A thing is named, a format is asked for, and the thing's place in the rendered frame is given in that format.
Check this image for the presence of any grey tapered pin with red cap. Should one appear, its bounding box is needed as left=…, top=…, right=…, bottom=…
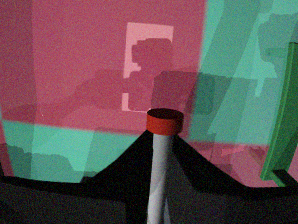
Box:
left=146, top=108, right=185, bottom=224

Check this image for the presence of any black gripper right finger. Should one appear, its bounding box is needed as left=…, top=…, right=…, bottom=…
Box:
left=166, top=135, right=298, bottom=224

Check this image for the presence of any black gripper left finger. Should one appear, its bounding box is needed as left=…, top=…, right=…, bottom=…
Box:
left=0, top=129, right=153, bottom=224

